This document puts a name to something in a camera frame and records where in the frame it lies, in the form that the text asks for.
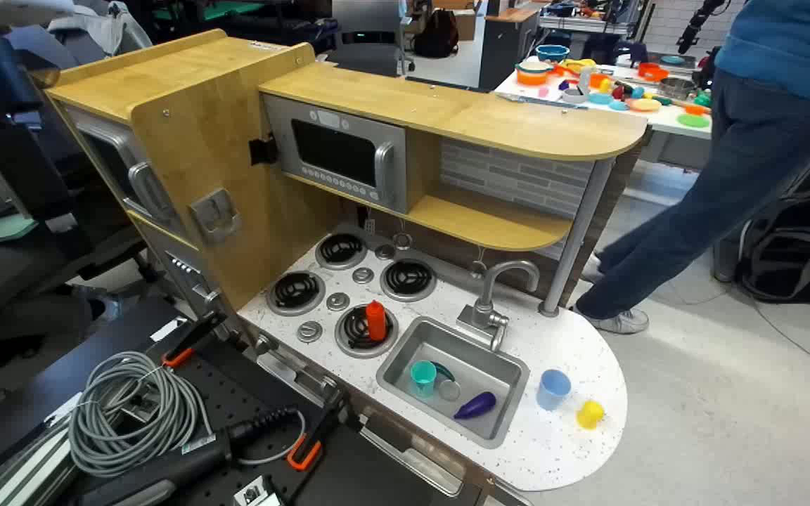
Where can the black background robot arm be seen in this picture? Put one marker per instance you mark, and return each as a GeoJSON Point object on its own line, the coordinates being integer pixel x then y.
{"type": "Point", "coordinates": [703, 23]}

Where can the silver stove knob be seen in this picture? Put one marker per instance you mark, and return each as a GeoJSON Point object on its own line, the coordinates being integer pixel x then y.
{"type": "Point", "coordinates": [336, 303]}
{"type": "Point", "coordinates": [388, 252]}
{"type": "Point", "coordinates": [310, 329]}
{"type": "Point", "coordinates": [362, 273]}

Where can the black toy stove burner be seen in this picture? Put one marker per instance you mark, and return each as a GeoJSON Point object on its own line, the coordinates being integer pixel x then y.
{"type": "Point", "coordinates": [296, 291]}
{"type": "Point", "coordinates": [352, 334]}
{"type": "Point", "coordinates": [341, 249]}
{"type": "Point", "coordinates": [410, 279]}

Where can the teal plastic cup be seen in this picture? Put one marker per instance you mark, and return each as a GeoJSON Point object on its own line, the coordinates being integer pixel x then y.
{"type": "Point", "coordinates": [424, 374]}

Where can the grey toy sink basin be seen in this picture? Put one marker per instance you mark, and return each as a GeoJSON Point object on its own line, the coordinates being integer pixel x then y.
{"type": "Point", "coordinates": [492, 369]}

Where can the blue plastic cup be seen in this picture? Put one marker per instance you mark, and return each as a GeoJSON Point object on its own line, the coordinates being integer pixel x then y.
{"type": "Point", "coordinates": [552, 390]}

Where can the yellow plastic cup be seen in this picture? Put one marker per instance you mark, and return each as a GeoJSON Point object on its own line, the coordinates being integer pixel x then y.
{"type": "Point", "coordinates": [593, 414]}

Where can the grey toy faucet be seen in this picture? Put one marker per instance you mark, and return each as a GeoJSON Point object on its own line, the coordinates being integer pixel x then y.
{"type": "Point", "coordinates": [489, 298]}

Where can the purple toy eggplant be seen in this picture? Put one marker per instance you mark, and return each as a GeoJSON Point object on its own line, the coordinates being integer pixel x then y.
{"type": "Point", "coordinates": [476, 405]}

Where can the black clip beside microwave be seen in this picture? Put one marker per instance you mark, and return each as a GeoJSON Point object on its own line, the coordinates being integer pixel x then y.
{"type": "Point", "coordinates": [264, 149]}

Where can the black perforated robot table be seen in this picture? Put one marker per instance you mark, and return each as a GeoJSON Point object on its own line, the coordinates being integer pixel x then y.
{"type": "Point", "coordinates": [226, 383]}

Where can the black bag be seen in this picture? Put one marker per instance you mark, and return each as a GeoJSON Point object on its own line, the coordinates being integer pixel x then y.
{"type": "Point", "coordinates": [438, 33]}

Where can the grey chair back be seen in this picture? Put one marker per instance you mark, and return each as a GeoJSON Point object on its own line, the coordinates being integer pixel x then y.
{"type": "Point", "coordinates": [368, 33]}

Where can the orange black bar clamp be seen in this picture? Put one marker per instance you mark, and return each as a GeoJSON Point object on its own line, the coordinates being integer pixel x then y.
{"type": "Point", "coordinates": [306, 459]}
{"type": "Point", "coordinates": [179, 359]}

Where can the wooden toy kitchen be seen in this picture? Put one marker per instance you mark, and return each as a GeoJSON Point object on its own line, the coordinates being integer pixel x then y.
{"type": "Point", "coordinates": [217, 123]}

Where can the dark cabinet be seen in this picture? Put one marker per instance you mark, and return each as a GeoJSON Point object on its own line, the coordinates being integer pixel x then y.
{"type": "Point", "coordinates": [507, 44]}

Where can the blue toy bowl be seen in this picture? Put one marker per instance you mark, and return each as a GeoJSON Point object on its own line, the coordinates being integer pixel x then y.
{"type": "Point", "coordinates": [552, 52]}

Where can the white table with toys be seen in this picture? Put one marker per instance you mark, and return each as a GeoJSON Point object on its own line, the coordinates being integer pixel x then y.
{"type": "Point", "coordinates": [662, 117]}

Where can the orange toy bowl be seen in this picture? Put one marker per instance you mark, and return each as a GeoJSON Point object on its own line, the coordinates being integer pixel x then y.
{"type": "Point", "coordinates": [653, 71]}

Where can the grey toy oven door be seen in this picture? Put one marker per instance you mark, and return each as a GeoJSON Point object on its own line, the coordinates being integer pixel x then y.
{"type": "Point", "coordinates": [112, 149]}

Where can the green toy plate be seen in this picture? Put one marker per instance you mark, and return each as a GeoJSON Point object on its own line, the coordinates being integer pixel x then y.
{"type": "Point", "coordinates": [694, 119]}

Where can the person in blue sweater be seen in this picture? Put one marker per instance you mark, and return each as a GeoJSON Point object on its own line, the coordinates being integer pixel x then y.
{"type": "Point", "coordinates": [752, 142]}

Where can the black backpack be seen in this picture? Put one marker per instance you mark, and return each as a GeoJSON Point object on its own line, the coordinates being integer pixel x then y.
{"type": "Point", "coordinates": [800, 255]}

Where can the grey kitchen support post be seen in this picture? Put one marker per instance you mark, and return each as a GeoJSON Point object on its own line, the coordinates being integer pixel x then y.
{"type": "Point", "coordinates": [576, 241]}

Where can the grey bracket on wood panel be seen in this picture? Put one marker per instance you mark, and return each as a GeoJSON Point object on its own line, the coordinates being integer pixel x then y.
{"type": "Point", "coordinates": [212, 214]}

